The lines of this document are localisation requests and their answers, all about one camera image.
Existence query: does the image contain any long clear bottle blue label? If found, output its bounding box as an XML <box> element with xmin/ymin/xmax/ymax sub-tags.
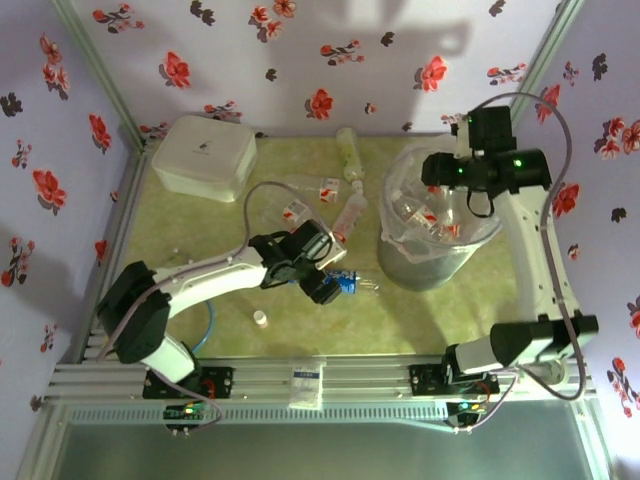
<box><xmin>324</xmin><ymin>268</ymin><xmax>384</xmax><ymax>297</ymax></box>

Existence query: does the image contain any crushed bottle red label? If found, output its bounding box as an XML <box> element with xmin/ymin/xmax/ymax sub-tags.
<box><xmin>434</xmin><ymin>219</ymin><xmax>469</xmax><ymax>246</ymax></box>

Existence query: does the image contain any white bottle with red cap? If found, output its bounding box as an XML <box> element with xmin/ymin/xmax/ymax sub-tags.
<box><xmin>332</xmin><ymin>194</ymin><xmax>369</xmax><ymax>246</ymax></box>

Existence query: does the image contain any grey mesh waste bin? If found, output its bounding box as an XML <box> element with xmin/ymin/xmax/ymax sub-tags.
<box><xmin>377</xmin><ymin>144</ymin><xmax>504</xmax><ymax>294</ymax></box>

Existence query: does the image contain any small bottle red white label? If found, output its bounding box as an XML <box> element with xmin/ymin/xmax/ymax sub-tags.
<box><xmin>282</xmin><ymin>198</ymin><xmax>321</xmax><ymax>224</ymax></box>

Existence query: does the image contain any pale green plastic bottle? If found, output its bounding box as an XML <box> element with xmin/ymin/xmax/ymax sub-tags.
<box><xmin>335</xmin><ymin>127</ymin><xmax>367</xmax><ymax>195</ymax></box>

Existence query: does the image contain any small labelled plastic bag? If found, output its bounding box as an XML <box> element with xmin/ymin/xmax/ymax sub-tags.
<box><xmin>289</xmin><ymin>363</ymin><xmax>324</xmax><ymax>411</ymax></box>

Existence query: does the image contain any white plastic lidded box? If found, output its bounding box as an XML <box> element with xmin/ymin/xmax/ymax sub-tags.
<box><xmin>151</xmin><ymin>114</ymin><xmax>259</xmax><ymax>204</ymax></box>

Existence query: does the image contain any left circuit board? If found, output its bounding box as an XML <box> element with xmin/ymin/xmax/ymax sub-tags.
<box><xmin>163</xmin><ymin>399</ymin><xmax>209</xmax><ymax>422</ymax></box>

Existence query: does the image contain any circuit board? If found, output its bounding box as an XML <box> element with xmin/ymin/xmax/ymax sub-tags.
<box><xmin>446</xmin><ymin>397</ymin><xmax>489</xmax><ymax>420</ymax></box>
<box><xmin>163</xmin><ymin>399</ymin><xmax>209</xmax><ymax>422</ymax></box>

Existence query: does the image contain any right circuit board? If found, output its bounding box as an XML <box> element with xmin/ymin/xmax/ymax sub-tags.
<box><xmin>446</xmin><ymin>397</ymin><xmax>489</xmax><ymax>420</ymax></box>

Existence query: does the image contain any black right camera cable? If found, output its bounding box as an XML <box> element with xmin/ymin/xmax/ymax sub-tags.
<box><xmin>467</xmin><ymin>189</ymin><xmax>497</xmax><ymax>219</ymax></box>

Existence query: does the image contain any grey left arm cable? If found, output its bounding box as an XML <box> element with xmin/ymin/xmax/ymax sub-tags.
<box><xmin>94</xmin><ymin>181</ymin><xmax>314</xmax><ymax>364</ymax></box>

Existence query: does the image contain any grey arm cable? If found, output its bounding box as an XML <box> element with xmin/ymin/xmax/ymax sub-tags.
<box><xmin>94</xmin><ymin>181</ymin><xmax>314</xmax><ymax>364</ymax></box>
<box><xmin>474</xmin><ymin>92</ymin><xmax>589</xmax><ymax>401</ymax></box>

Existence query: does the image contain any grey right arm cable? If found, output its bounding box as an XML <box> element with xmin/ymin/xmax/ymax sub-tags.
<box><xmin>474</xmin><ymin>92</ymin><xmax>589</xmax><ymax>401</ymax></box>

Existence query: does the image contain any blue hose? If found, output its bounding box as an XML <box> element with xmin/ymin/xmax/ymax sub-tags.
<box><xmin>192</xmin><ymin>298</ymin><xmax>217</xmax><ymax>354</ymax></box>

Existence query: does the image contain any aluminium mounting rail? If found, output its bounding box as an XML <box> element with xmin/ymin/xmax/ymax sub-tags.
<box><xmin>47</xmin><ymin>356</ymin><xmax>599</xmax><ymax>406</ymax></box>

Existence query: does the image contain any grey slotted cable duct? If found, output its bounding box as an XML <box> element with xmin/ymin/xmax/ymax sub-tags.
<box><xmin>67</xmin><ymin>404</ymin><xmax>451</xmax><ymax>426</ymax></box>

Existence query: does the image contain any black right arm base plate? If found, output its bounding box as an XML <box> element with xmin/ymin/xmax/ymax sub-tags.
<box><xmin>408</xmin><ymin>363</ymin><xmax>451</xmax><ymax>399</ymax></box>

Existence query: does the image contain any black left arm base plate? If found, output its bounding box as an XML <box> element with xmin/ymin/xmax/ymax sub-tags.
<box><xmin>143</xmin><ymin>366</ymin><xmax>236</xmax><ymax>401</ymax></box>

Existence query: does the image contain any aluminium frame post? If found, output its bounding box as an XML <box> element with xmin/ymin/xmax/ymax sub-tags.
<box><xmin>512</xmin><ymin>0</ymin><xmax>586</xmax><ymax>104</ymax></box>
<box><xmin>48</xmin><ymin>0</ymin><xmax>149</xmax><ymax>151</ymax></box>

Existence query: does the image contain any grey left base cable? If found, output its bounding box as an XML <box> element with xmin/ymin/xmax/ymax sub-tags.
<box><xmin>167</xmin><ymin>394</ymin><xmax>224</xmax><ymax>436</ymax></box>

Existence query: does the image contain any grey base cable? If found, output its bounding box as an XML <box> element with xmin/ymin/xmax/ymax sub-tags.
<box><xmin>447</xmin><ymin>369</ymin><xmax>519</xmax><ymax>435</ymax></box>
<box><xmin>167</xmin><ymin>394</ymin><xmax>224</xmax><ymax>436</ymax></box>

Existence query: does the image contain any grey right base cable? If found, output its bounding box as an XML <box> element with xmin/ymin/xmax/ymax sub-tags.
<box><xmin>447</xmin><ymin>369</ymin><xmax>519</xmax><ymax>435</ymax></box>

